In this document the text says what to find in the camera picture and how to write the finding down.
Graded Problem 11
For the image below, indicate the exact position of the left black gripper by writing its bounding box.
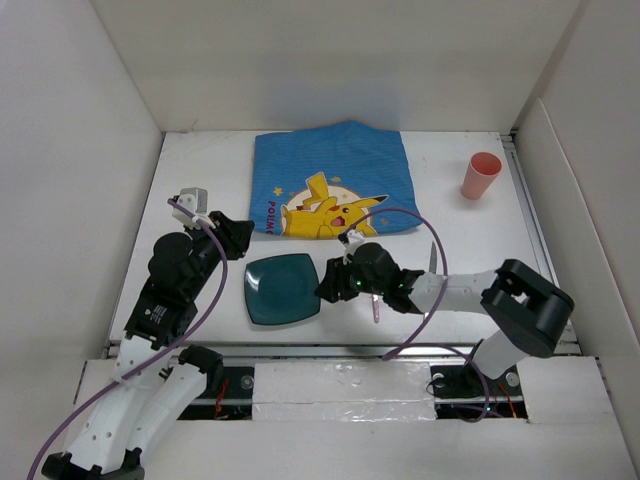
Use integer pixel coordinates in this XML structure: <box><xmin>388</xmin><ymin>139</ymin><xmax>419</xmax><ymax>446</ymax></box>
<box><xmin>185</xmin><ymin>210</ymin><xmax>253</xmax><ymax>298</ymax></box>

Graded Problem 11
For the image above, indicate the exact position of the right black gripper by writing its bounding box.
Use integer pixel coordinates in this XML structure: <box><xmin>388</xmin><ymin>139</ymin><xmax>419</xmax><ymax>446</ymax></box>
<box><xmin>315</xmin><ymin>251</ymin><xmax>386</xmax><ymax>301</ymax></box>

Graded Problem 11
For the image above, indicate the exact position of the fork with pink handle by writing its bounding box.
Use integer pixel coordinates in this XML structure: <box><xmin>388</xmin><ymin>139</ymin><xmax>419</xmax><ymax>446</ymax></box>
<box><xmin>371</xmin><ymin>294</ymin><xmax>380</xmax><ymax>324</ymax></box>

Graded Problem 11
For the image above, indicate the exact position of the dark teal square plate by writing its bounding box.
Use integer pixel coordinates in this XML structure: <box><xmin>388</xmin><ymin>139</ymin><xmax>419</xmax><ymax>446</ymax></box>
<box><xmin>244</xmin><ymin>253</ymin><xmax>321</xmax><ymax>327</ymax></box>

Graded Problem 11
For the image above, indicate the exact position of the blue Pikachu cloth placemat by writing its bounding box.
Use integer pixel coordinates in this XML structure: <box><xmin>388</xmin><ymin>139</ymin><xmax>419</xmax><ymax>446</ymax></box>
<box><xmin>249</xmin><ymin>121</ymin><xmax>420</xmax><ymax>239</ymax></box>

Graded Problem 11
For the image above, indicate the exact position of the knife with pink handle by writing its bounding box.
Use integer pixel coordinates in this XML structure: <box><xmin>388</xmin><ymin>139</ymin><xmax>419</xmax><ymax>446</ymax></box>
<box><xmin>428</xmin><ymin>242</ymin><xmax>438</xmax><ymax>274</ymax></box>

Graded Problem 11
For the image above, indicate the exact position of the pink plastic cup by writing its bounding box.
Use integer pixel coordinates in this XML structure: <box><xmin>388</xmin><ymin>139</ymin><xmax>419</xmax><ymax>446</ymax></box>
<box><xmin>460</xmin><ymin>152</ymin><xmax>503</xmax><ymax>200</ymax></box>

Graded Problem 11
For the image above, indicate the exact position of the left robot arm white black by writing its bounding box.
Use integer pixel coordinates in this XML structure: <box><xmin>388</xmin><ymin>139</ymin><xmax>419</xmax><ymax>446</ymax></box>
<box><xmin>36</xmin><ymin>211</ymin><xmax>254</xmax><ymax>479</ymax></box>

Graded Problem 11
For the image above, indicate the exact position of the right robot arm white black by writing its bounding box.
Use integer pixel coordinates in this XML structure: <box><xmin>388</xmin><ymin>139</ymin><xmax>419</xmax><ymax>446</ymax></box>
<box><xmin>315</xmin><ymin>242</ymin><xmax>575</xmax><ymax>394</ymax></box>

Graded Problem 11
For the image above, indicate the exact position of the white foam block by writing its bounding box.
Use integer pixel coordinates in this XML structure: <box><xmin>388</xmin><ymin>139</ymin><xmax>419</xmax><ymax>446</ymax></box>
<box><xmin>252</xmin><ymin>360</ymin><xmax>436</xmax><ymax>423</ymax></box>

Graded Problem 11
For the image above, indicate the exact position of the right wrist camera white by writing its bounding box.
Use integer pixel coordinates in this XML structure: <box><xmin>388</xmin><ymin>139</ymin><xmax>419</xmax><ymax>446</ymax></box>
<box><xmin>338</xmin><ymin>229</ymin><xmax>365</xmax><ymax>249</ymax></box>

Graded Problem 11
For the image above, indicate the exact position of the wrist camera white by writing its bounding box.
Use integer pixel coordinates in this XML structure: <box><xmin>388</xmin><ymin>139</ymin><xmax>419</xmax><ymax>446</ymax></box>
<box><xmin>338</xmin><ymin>229</ymin><xmax>365</xmax><ymax>249</ymax></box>
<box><xmin>172</xmin><ymin>187</ymin><xmax>208</xmax><ymax>229</ymax></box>

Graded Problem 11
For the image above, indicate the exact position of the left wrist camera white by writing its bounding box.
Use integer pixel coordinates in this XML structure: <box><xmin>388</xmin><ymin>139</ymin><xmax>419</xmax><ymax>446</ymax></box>
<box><xmin>172</xmin><ymin>187</ymin><xmax>208</xmax><ymax>229</ymax></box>

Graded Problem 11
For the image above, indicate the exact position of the metal rail frame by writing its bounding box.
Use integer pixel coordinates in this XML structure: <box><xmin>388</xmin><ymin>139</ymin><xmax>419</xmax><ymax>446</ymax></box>
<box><xmin>107</xmin><ymin>131</ymin><xmax>550</xmax><ymax>357</ymax></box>

